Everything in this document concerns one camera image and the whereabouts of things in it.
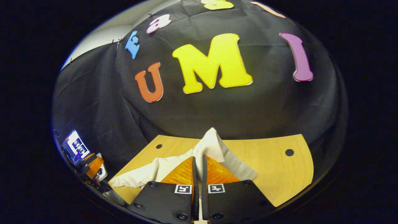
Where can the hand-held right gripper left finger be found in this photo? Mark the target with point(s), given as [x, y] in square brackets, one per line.
[195, 186]

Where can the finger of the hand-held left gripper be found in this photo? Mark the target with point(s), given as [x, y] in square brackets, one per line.
[94, 165]

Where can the cream knit sweater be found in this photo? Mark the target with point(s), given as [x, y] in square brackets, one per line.
[211, 146]

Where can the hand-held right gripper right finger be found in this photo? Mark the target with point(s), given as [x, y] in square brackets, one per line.
[204, 193]

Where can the black backdrop cloth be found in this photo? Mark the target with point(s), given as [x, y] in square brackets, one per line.
[248, 109]

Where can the bright screen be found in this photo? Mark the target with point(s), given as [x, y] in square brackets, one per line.
[76, 144]

